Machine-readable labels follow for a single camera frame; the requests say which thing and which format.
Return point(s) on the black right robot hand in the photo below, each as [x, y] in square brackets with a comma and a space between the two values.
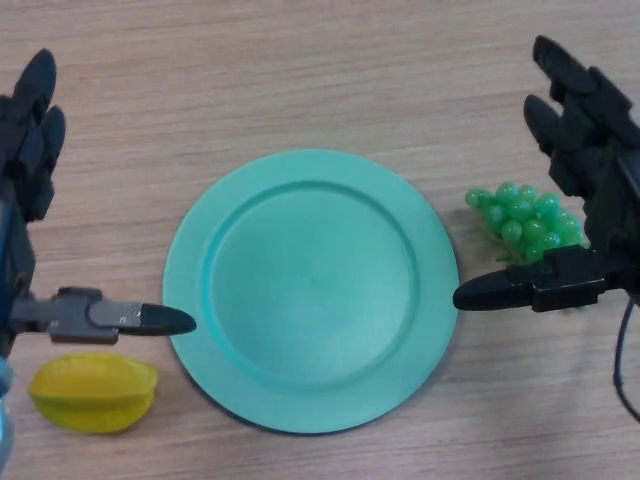
[610, 210]

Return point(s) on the green grape bunch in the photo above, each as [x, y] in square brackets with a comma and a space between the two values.
[520, 220]

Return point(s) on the yellow starfruit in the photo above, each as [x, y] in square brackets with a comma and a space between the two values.
[92, 395]

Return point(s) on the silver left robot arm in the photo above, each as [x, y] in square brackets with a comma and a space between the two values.
[4, 400]

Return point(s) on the green round plate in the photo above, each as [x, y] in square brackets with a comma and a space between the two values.
[310, 300]

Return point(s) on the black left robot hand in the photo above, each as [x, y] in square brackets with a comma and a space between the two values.
[15, 240]

